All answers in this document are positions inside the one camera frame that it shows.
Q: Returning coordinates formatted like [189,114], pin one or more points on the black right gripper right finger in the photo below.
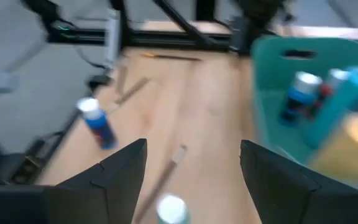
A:
[306,205]

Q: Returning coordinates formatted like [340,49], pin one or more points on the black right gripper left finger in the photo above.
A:
[73,205]

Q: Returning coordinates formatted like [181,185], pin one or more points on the black paintbrush silver ferrule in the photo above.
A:
[163,177]

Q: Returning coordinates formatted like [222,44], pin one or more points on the small light blue paint bottle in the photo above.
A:
[171,208]

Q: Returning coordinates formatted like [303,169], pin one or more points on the large teal paint bottle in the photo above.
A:
[337,109]

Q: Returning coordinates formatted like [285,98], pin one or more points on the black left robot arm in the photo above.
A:
[256,18]

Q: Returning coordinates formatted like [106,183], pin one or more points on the large yellow paint bottle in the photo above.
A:
[343,152]

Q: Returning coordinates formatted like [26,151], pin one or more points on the small red paint bottle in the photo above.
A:
[325,91]

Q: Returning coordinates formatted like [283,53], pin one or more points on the small black paintbrush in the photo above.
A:
[132,91]

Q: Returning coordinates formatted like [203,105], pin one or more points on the teal plastic caddy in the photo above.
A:
[272,65]

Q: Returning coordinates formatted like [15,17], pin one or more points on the long black gold-tipped paintbrush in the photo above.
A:
[172,57]

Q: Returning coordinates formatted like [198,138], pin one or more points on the person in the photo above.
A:
[39,9]

